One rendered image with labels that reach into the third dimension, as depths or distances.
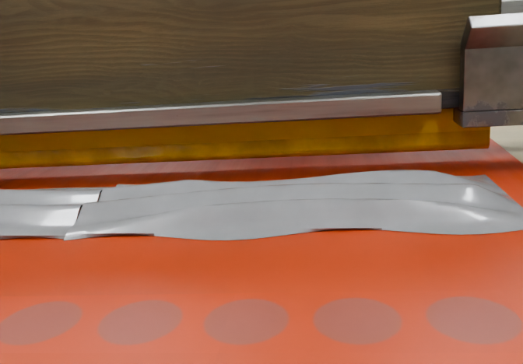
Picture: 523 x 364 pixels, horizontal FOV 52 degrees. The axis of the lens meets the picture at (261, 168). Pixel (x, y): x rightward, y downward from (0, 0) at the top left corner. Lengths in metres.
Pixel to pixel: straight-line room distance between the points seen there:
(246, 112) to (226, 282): 0.12
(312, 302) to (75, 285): 0.08
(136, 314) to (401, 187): 0.12
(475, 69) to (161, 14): 0.16
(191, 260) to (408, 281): 0.07
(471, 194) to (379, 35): 0.10
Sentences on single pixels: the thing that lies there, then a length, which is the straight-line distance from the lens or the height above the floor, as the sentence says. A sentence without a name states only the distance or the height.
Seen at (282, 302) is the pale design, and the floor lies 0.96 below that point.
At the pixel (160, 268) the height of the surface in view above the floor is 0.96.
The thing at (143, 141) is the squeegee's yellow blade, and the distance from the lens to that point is 0.31.
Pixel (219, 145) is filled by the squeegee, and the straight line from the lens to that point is 0.30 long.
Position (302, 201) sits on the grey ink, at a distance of 0.21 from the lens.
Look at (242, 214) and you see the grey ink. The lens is 0.21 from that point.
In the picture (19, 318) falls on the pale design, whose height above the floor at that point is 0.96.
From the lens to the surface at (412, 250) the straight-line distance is 0.19.
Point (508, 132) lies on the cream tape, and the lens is 0.38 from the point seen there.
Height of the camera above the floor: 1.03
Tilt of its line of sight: 15 degrees down
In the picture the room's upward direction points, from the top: 4 degrees counter-clockwise
